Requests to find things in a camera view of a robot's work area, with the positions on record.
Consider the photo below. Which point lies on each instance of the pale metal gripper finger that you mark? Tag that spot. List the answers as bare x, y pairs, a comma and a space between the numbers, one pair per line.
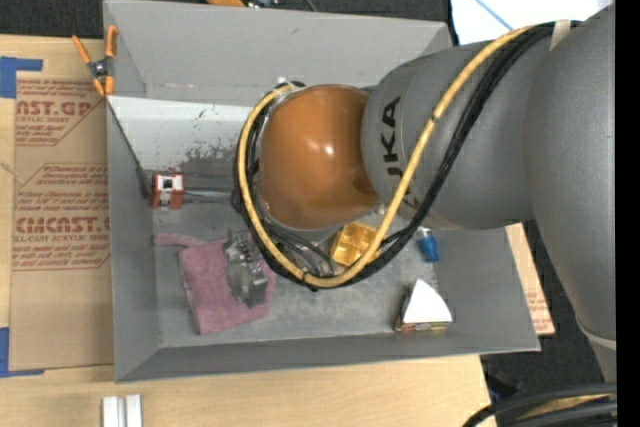
236, 260
259, 290

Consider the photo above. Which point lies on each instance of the yellow shiny box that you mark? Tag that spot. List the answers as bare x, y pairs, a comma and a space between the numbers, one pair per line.
351, 242

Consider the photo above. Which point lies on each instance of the pink cloth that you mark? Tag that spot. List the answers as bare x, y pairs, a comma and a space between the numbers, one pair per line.
210, 300

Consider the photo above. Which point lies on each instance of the grey metal bin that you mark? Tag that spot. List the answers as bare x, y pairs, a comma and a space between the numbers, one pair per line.
325, 310

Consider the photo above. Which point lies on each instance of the red and white small box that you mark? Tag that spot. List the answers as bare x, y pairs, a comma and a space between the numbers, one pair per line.
167, 191

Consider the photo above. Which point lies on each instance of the small blue cup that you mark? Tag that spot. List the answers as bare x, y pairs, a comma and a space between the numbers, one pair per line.
428, 249

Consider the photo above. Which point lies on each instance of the white wedge-shaped box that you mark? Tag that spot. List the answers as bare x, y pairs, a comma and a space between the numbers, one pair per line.
425, 305

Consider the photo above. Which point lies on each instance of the brown cardboard board red print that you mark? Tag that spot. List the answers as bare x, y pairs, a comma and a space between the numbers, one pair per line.
60, 305

